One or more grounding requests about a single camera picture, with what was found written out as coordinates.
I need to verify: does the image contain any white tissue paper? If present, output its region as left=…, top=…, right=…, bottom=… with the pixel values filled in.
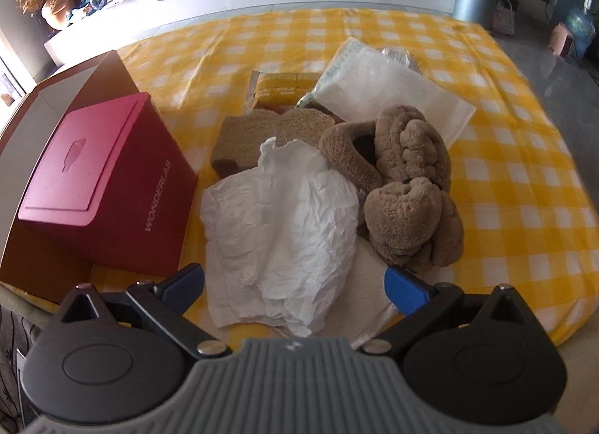
left=200, top=137, right=359, bottom=337

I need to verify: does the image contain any red square box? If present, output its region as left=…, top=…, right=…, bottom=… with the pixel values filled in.
left=18, top=92, right=197, bottom=276

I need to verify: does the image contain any large orange open box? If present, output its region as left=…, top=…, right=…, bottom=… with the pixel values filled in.
left=1, top=51, right=138, bottom=312

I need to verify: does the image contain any yellow checkered tablecloth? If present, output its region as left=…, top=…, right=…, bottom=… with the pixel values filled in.
left=118, top=9, right=598, bottom=343

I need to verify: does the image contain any brown flat sponge cloth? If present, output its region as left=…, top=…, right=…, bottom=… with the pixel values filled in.
left=210, top=109, right=335, bottom=178

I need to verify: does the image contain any yellow snack packet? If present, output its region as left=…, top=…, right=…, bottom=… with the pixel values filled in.
left=244, top=71, right=322, bottom=115

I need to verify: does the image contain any white plastic bag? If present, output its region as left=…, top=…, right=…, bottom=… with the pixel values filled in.
left=298, top=37, right=475, bottom=147

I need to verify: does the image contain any woven plant basket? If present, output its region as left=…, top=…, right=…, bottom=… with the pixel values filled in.
left=492, top=0, right=516, bottom=36

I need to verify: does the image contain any pink small heater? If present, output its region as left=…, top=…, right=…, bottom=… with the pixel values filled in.
left=548, top=22, right=575, bottom=58

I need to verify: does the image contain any orange round vase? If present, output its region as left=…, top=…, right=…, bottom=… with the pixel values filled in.
left=40, top=0, right=77, bottom=30

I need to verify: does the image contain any blue water jug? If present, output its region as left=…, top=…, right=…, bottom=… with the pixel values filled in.
left=566, top=0, right=596, bottom=60

